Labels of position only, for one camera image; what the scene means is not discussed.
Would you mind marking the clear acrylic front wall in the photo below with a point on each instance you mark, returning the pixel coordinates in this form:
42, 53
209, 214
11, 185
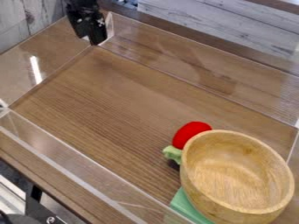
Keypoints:
85, 186

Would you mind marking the green foam block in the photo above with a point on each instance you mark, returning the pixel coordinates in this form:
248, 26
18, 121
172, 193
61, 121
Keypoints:
182, 205

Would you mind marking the wooden bowl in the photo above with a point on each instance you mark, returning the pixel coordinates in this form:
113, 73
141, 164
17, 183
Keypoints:
236, 178

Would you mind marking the clear acrylic corner bracket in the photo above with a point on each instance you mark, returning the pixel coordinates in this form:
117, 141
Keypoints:
110, 28

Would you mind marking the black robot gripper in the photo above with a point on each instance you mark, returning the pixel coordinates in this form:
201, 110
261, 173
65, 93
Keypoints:
84, 24

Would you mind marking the red plush strawberry toy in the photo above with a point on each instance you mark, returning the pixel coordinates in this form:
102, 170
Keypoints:
173, 152

